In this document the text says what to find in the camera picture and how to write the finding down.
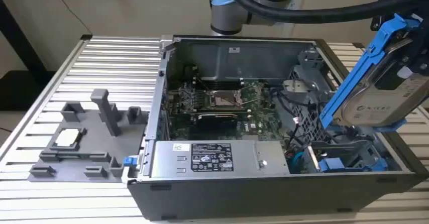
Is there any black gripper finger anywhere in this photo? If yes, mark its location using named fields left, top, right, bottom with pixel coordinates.
left=401, top=32, right=429, bottom=75

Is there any hard disk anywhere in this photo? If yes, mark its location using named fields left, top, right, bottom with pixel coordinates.
left=320, top=13, right=429, bottom=135
left=318, top=158, right=388, bottom=172

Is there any grey metal disk bay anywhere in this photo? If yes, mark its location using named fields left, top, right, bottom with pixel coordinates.
left=288, top=49, right=403, bottom=173

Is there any green motherboard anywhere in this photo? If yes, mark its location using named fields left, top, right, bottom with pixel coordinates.
left=166, top=82, right=293, bottom=142

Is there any CPU socket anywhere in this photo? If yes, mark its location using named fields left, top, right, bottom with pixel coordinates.
left=203, top=89, right=245, bottom=109

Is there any black graphics card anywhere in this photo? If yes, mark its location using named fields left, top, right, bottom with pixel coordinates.
left=194, top=112, right=241, bottom=141

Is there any black open PC case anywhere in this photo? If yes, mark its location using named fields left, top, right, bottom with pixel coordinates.
left=127, top=34, right=429, bottom=221

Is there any silver power supply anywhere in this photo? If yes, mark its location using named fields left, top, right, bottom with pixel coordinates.
left=149, top=140, right=292, bottom=178

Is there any blue case latch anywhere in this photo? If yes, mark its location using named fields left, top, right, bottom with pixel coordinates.
left=123, top=156, right=139, bottom=168

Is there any grey parts rack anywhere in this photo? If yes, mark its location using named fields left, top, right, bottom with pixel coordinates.
left=28, top=88, right=151, bottom=183

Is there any silver CPU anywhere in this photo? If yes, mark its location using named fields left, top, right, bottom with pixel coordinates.
left=55, top=130, right=82, bottom=146

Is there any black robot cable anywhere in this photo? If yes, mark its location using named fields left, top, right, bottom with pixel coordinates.
left=219, top=0, right=429, bottom=25

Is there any silver metal bracket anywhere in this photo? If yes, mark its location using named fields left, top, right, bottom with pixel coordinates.
left=284, top=79, right=318, bottom=94

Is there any black disk wire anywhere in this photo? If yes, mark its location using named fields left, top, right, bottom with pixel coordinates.
left=332, top=125, right=358, bottom=146

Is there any black wire bundle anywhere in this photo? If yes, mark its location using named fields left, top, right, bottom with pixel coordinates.
left=273, top=90, right=305, bottom=149

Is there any blue wire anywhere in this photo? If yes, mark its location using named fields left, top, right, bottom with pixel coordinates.
left=288, top=150, right=305, bottom=173

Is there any black furniture frame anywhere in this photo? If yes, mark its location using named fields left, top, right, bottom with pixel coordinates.
left=0, top=0, right=56, bottom=111

